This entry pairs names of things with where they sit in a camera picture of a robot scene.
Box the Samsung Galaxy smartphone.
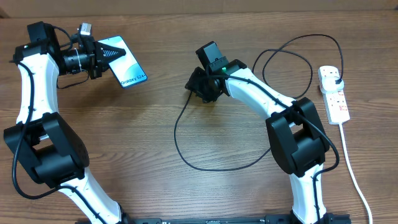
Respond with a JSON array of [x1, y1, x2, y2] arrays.
[[99, 35, 147, 88]]

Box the black USB charging cable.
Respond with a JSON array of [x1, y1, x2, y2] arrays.
[[174, 34, 345, 172]]

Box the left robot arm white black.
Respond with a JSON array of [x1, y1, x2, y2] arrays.
[[4, 21, 131, 223]]

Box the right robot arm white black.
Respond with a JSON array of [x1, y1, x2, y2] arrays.
[[185, 41, 331, 223]]

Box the white charger plug adapter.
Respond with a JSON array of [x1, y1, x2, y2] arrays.
[[320, 77, 345, 94]]

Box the cardboard board backdrop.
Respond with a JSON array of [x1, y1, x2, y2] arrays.
[[1, 0, 397, 18]]

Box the white power strip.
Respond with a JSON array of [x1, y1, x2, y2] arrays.
[[318, 65, 350, 124]]

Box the white power strip cord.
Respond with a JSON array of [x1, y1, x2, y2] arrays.
[[338, 123, 374, 224]]

